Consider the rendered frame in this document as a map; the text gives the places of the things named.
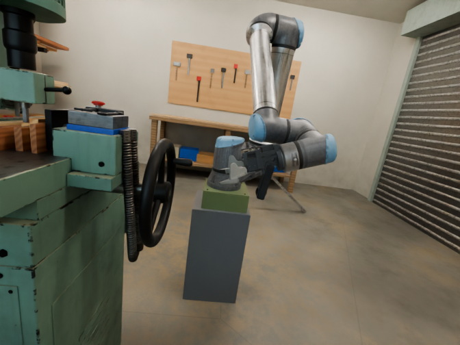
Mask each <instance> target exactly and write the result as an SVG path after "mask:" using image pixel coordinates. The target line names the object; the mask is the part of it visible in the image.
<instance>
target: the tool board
mask: <svg viewBox="0 0 460 345"><path fill-rule="evenodd" d="M301 63H302V62H300V61H296V60H292V65H291V69H290V74H289V77H288V81H287V86H286V89H285V95H284V98H283V103H282V107H281V112H280V115H279V118H287V119H290V118H291V114H292V108H293V104H294V97H295V94H296V87H297V83H298V77H299V73H300V69H301ZM168 103H175V104H180V105H189V106H194V107H204V108H209V109H214V110H223V111H228V112H237V113H242V114H251V115H252V114H253V93H252V79H251V54H250V53H246V52H241V51H234V50H229V49H221V48H216V47H209V46H204V45H199V44H192V43H187V42H179V41H175V40H172V50H171V60H170V79H169V89H168Z"/></svg>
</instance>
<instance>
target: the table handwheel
mask: <svg viewBox="0 0 460 345"><path fill-rule="evenodd" d="M174 158H176V154H175V147H174V144H173V143H172V142H171V141H170V140H169V139H167V138H164V139H161V140H160V141H159V142H158V143H157V144H156V145H155V146H154V148H153V150H152V151H151V154H150V157H149V160H148V162H147V165H146V169H145V172H144V177H143V180H142V183H139V184H138V185H137V186H136V187H133V190H134V191H133V192H134V195H136V196H140V202H139V212H138V226H139V232H140V238H141V240H142V243H143V244H144V245H145V246H147V247H149V248H151V247H154V246H156V245H157V244H158V243H159V241H160V240H161V238H162V236H163V234H164V232H165V229H166V225H167V223H168V219H169V216H170V210H171V206H172V202H173V194H174V189H175V177H176V164H174V163H173V159H174ZM165 159H167V178H166V181H165ZM157 174H158V180H157ZM94 191H100V192H109V191H103V190H94ZM111 193H117V194H123V193H124V192H123V184H121V185H119V186H118V187H117V188H115V189H114V190H112V191H111ZM153 202H154V204H153ZM161 203H163V205H162V210H161V214H160V217H159V220H158V223H157V226H156V228H155V230H154V232H153V228H154V225H155V221H156V218H157V213H158V211H159V207H160V205H161Z"/></svg>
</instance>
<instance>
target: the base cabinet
mask: <svg viewBox="0 0 460 345"><path fill-rule="evenodd" d="M124 241H125V206H124V194H122V195H121V196H119V197H118V198H117V199H116V200H115V201H114V202H113V203H111V204H110V205H108V206H107V207H106V208H105V209H104V210H103V211H102V212H100V213H99V214H98V215H97V216H95V217H94V218H93V219H92V220H91V221H90V222H88V223H87V224H86V225H84V226H83V227H82V228H81V229H80V230H79V231H78V232H76V233H75V234H74V235H72V236H71V237H70V238H69V239H67V241H65V242H64V243H63V244H62V245H60V246H59V247H58V248H57V249H55V250H54V251H53V252H52V253H51V254H50V255H48V256H47V257H46V258H44V259H43V260H42V261H41V262H40V263H39V264H38V265H36V266H35V267H33V268H24V267H16V266H2V265H0V345H120V344H121V328H122V306H123V263H124Z"/></svg>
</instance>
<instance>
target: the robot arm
mask: <svg viewBox="0 0 460 345"><path fill-rule="evenodd" d="M304 32H305V28H304V25H303V22H302V20H300V19H297V18H294V17H289V16H284V15H280V14H275V13H273V12H267V13H263V14H260V15H258V16H256V17H255V18H254V19H253V20H252V21H251V22H250V23H249V24H248V27H247V29H246V41H247V43H248V45H249V46H250V52H251V79H252V93H253V114H252V115H251V117H250V119H249V122H248V134H249V137H250V138H249V141H248V142H245V141H244V138H241V137H237V136H220V137H218V138H217V140H216V145H215V151H214V160H213V166H212V171H211V173H210V175H209V177H208V179H207V185H208V186H209V187H211V188H213V189H216V190H222V191H229V192H231V191H237V190H239V189H240V187H241V182H244V181H248V180H251V179H254V178H256V177H258V176H261V178H260V180H259V185H258V187H257V189H256V191H255V194H256V197H257V199H260V200H264V198H265V195H266V194H267V189H268V186H269V184H270V180H271V178H272V174H273V172H274V169H275V168H276V167H277V170H278V171H280V170H283V171H284V172H285V173H287V172H291V171H294V170H300V169H304V168H309V167H313V166H319V165H323V164H328V163H331V162H334V161H335V159H336V157H337V144H336V141H335V138H334V137H333V135H331V134H327V133H326V134H325V135H322V134H321V133H320V132H319V131H318V130H317V129H316V128H315V127H314V126H313V125H312V123H311V122H310V121H308V120H307V119H305V118H294V119H292V120H291V119H287V118H279V115H280V112H281V107H282V103H283V98H284V95H285V89H286V86H287V83H288V77H289V74H290V69H291V65H292V60H293V57H294V53H295V50H296V49H298V48H299V47H300V46H301V42H302V41H303V37H304ZM270 43H271V48H270Z"/></svg>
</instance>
